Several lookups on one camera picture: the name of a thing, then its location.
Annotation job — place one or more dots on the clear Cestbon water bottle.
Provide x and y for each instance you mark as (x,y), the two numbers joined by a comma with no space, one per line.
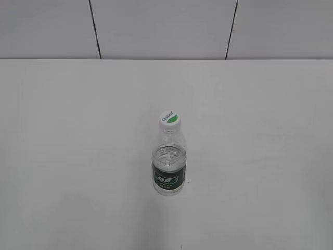
(169,160)

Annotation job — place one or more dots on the white green bottle cap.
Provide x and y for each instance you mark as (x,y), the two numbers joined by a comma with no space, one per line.
(169,120)

